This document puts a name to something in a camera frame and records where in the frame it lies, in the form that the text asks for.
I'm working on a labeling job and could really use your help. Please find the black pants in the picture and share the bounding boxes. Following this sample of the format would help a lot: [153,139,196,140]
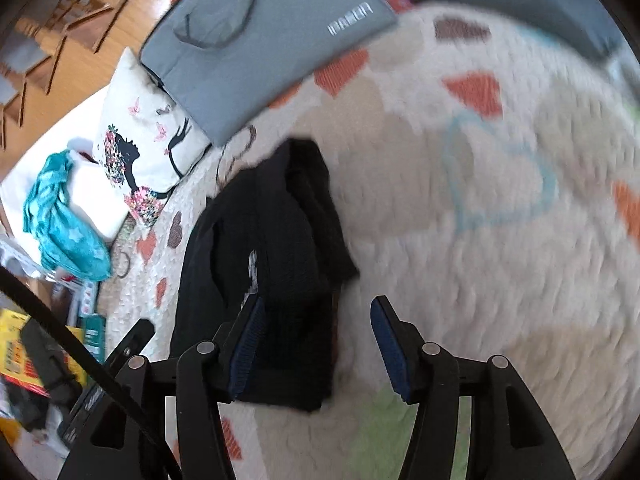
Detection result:
[170,138,358,412]

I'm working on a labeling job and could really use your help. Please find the yellow red package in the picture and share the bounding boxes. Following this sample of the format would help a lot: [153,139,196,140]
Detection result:
[1,309,87,396]

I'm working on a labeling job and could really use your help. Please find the teal star scarf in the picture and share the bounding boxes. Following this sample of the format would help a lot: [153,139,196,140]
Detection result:
[23,150,111,282]

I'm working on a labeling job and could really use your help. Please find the plain white pillow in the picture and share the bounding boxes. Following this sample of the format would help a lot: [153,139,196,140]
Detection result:
[1,87,129,252]

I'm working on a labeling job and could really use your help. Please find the white pillow with girl print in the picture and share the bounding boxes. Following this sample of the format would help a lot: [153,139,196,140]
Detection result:
[86,48,209,231]

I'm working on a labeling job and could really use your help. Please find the heart-patterned quilt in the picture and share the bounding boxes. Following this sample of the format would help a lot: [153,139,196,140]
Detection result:
[98,4,639,479]

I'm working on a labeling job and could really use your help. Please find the light grey IPASON laptop bag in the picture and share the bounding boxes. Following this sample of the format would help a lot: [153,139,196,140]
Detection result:
[140,0,397,145]

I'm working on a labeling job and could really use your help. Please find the wooden headboard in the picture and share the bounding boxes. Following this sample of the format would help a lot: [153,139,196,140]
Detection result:
[1,0,170,174]

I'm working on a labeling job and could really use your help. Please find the black cable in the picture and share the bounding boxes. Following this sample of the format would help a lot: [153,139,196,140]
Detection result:
[0,266,184,480]

